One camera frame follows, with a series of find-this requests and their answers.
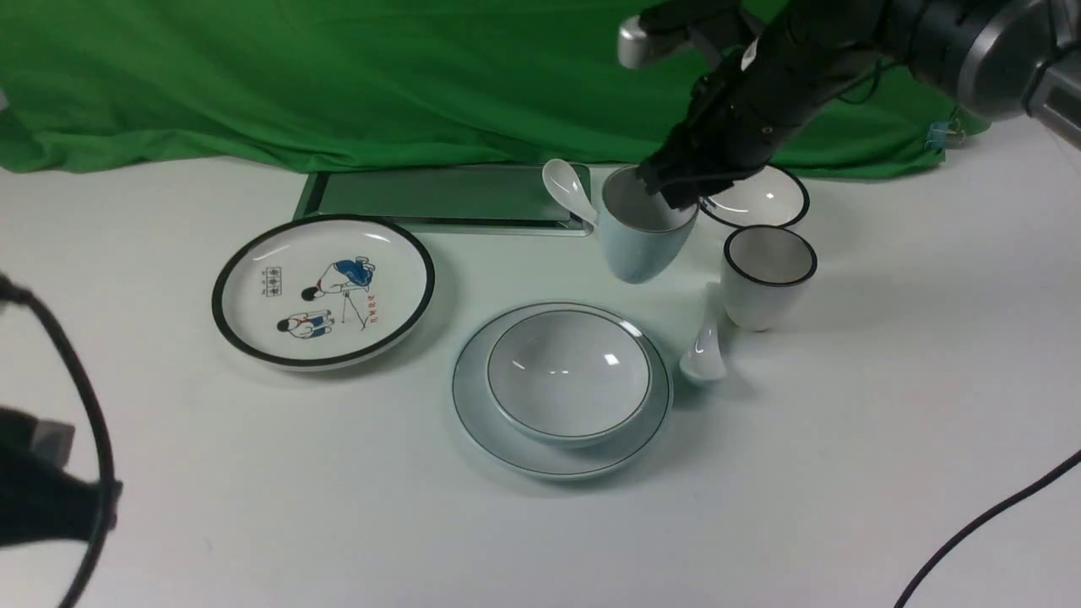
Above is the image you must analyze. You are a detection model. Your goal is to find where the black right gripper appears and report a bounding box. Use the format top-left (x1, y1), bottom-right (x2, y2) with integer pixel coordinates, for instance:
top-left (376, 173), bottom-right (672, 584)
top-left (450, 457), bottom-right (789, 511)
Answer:
top-left (637, 1), bottom-right (888, 210)

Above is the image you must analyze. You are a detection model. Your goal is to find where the pale blue cup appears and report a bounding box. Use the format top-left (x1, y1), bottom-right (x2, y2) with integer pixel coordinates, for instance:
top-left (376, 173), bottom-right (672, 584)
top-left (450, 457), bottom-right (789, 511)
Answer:
top-left (595, 166), bottom-right (698, 285)

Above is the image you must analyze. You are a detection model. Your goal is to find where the plain white spoon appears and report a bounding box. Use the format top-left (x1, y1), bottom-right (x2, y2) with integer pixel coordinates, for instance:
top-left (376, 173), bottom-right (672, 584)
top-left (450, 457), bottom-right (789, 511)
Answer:
top-left (679, 282), bottom-right (728, 386)

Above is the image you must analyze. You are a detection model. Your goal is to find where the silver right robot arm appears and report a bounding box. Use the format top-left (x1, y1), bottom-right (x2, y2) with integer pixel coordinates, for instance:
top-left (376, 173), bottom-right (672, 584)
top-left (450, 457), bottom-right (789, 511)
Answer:
top-left (617, 1), bottom-right (1078, 209)

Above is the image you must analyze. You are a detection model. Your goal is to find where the white black-rimmed bowl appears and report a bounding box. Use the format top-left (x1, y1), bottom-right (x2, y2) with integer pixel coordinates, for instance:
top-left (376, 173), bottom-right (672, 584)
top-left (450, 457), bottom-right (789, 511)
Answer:
top-left (699, 166), bottom-right (811, 230)

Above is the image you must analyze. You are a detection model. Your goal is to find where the blue binder clip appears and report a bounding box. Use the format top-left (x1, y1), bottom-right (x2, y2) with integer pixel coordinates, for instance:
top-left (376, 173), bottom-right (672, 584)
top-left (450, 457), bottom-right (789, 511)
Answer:
top-left (924, 119), bottom-right (967, 153)

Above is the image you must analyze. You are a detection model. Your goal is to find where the white black-rimmed cup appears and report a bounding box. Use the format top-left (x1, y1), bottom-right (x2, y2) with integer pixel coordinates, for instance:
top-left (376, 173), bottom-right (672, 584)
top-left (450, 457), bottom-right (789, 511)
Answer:
top-left (720, 225), bottom-right (818, 332)

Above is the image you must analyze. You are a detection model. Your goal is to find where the white spoon with print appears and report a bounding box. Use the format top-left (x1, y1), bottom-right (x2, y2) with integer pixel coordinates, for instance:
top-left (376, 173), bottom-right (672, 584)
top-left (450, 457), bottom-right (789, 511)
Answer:
top-left (541, 159), bottom-right (598, 227)

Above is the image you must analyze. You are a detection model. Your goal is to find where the dark glass tray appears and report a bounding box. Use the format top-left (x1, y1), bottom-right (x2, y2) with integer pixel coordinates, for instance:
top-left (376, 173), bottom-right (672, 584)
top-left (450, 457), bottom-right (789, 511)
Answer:
top-left (293, 163), bottom-right (592, 237)

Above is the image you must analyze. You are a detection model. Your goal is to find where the pale blue bowl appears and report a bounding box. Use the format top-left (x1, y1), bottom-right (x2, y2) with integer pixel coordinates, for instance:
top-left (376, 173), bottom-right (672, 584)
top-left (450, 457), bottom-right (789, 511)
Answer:
top-left (484, 309), bottom-right (655, 447)

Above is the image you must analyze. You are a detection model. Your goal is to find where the pale blue plate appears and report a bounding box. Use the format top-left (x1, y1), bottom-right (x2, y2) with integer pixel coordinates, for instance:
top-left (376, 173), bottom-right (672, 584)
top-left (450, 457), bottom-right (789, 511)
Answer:
top-left (449, 301), bottom-right (673, 483)

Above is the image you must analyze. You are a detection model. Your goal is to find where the black-rimmed cartoon plate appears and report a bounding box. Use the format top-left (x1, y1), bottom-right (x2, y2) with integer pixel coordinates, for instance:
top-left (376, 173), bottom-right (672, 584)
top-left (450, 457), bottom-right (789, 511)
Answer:
top-left (211, 214), bottom-right (437, 371)

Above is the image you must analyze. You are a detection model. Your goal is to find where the green backdrop cloth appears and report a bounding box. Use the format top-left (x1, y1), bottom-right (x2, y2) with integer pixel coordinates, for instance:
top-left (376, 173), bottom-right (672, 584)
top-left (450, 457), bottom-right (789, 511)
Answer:
top-left (0, 0), bottom-right (991, 182)

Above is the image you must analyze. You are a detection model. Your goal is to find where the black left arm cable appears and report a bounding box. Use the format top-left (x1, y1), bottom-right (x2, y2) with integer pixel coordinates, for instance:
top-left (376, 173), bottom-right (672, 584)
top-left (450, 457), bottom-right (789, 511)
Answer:
top-left (0, 274), bottom-right (119, 608)

